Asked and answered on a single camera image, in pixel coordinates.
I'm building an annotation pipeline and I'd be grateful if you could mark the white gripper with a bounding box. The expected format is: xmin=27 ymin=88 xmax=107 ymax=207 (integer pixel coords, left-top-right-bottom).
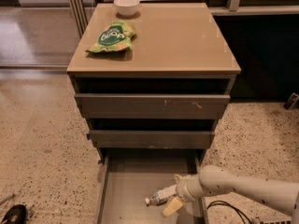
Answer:
xmin=162 ymin=174 xmax=204 ymax=217

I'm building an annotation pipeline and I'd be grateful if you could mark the clear plastic bottle white label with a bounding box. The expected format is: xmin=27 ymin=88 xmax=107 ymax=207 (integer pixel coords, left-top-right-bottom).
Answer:
xmin=145 ymin=185 xmax=177 ymax=206

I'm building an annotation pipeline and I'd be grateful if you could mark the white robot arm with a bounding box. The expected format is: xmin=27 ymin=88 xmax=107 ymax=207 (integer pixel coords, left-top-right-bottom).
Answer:
xmin=162 ymin=165 xmax=299 ymax=224

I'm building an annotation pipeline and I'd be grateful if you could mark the bottom grey open drawer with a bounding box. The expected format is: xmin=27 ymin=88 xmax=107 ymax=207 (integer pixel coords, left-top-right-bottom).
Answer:
xmin=95 ymin=149 xmax=209 ymax=224

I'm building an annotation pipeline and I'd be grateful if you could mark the grey drawer cabinet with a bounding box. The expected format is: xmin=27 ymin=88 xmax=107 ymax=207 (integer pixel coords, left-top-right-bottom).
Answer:
xmin=67 ymin=3 xmax=240 ymax=160

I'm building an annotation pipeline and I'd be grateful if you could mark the middle grey drawer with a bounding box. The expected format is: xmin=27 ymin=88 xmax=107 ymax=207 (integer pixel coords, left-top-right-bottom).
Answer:
xmin=88 ymin=130 xmax=215 ymax=149

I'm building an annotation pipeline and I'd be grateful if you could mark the top grey drawer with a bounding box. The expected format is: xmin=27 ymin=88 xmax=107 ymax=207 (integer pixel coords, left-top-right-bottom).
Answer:
xmin=75 ymin=93 xmax=230 ymax=119

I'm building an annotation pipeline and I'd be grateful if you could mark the metal floor vent grille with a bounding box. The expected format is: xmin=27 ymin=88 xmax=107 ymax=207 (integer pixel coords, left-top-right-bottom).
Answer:
xmin=252 ymin=217 xmax=292 ymax=224

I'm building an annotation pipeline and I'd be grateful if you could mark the small dark floor object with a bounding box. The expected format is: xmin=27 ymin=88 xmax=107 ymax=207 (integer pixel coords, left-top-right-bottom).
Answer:
xmin=283 ymin=92 xmax=299 ymax=110

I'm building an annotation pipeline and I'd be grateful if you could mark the black shoe-like object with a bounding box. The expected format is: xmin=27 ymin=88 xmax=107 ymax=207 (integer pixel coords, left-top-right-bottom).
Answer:
xmin=1 ymin=204 xmax=27 ymax=224

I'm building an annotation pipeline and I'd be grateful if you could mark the green snack bag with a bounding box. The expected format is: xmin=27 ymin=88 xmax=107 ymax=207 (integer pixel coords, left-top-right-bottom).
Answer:
xmin=88 ymin=21 xmax=136 ymax=53

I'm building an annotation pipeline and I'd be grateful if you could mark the grey rod on floor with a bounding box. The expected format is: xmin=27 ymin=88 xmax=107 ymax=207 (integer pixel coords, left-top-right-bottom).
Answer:
xmin=0 ymin=193 xmax=15 ymax=205

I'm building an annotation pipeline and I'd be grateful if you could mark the white ceramic bowl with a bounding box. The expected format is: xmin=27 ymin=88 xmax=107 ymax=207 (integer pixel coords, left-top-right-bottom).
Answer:
xmin=113 ymin=0 xmax=140 ymax=17

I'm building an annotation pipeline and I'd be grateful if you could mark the black cable on floor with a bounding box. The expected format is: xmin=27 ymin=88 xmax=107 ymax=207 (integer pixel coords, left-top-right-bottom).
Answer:
xmin=206 ymin=200 xmax=253 ymax=224

